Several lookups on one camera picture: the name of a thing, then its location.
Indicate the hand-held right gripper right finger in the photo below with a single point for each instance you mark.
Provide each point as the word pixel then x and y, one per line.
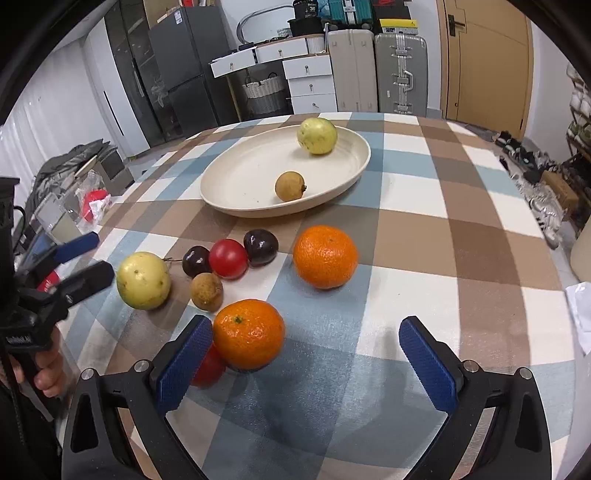
pixel 429 364

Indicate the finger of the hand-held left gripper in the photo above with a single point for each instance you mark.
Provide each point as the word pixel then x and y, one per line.
pixel 78 244
pixel 90 279

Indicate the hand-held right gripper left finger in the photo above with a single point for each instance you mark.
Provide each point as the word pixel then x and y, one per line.
pixel 184 360

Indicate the small red tomato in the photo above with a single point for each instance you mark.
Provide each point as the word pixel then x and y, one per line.
pixel 211 369

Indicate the yellow-green guava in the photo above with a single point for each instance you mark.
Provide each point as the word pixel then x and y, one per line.
pixel 143 280
pixel 317 136

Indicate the orange mandarin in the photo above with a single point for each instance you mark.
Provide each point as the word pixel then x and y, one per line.
pixel 249 334
pixel 325 257

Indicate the brown kiwi-like fruit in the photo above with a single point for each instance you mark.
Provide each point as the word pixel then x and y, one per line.
pixel 206 291

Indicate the large red tomato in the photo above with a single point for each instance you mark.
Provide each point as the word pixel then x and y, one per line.
pixel 228 259

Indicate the cream oval plate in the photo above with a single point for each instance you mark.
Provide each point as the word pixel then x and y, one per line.
pixel 244 175

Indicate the person's left hand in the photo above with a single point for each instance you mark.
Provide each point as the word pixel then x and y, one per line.
pixel 53 374

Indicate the clear plastic bags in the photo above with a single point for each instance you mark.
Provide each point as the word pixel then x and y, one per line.
pixel 81 217

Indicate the red packet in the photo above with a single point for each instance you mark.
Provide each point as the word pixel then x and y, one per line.
pixel 94 205

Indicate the grey box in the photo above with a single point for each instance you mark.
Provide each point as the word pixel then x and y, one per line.
pixel 115 173

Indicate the grey jacket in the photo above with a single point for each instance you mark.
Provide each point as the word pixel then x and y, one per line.
pixel 69 161

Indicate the white curtain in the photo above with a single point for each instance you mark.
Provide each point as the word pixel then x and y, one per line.
pixel 41 124

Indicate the white paper sheet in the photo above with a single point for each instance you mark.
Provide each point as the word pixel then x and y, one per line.
pixel 579 318

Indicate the checked tablecloth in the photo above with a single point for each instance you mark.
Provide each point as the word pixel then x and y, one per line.
pixel 415 207

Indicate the black glass-door cabinet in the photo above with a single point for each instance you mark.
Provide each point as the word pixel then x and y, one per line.
pixel 131 69

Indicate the cream round bin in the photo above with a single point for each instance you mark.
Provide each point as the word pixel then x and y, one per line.
pixel 581 258

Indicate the brown longan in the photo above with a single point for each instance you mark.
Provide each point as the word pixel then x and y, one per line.
pixel 290 187

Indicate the row of shoes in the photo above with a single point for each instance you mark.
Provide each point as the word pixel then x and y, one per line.
pixel 535 184

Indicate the black refrigerator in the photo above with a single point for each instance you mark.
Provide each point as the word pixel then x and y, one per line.
pixel 184 55

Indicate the brown cardboard box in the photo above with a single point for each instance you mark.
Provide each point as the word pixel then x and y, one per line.
pixel 561 189

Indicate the woven grey basket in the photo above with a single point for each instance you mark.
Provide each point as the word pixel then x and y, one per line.
pixel 265 92

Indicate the cardboard box with label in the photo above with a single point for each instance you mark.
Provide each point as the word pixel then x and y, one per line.
pixel 161 11

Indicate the grey curved tube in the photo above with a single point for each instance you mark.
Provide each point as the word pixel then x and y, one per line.
pixel 241 27

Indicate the dark shoe rack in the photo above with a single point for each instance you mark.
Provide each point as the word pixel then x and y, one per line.
pixel 579 138

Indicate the white drawer cabinet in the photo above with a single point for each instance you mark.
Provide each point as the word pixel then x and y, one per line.
pixel 309 87

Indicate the small white perforated basket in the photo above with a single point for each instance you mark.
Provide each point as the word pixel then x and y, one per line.
pixel 283 33

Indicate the wooden door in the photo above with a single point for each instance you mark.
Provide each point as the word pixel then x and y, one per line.
pixel 489 69

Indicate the beige suitcase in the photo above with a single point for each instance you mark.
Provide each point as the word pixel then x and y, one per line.
pixel 351 69

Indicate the silver suitcase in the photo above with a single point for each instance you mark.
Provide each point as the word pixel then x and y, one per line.
pixel 399 60

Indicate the white ribbed canister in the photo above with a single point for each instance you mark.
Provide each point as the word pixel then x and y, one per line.
pixel 317 45

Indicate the black storage bin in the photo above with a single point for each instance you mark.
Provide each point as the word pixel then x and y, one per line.
pixel 305 27

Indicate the black labelled bucket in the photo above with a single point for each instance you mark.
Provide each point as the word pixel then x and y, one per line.
pixel 307 10

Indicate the black and yellow shoe box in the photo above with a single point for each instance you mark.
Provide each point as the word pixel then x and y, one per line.
pixel 395 26

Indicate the teal suitcase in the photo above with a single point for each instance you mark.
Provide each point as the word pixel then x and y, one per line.
pixel 346 11

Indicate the black and red box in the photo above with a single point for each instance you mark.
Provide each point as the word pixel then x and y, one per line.
pixel 390 8

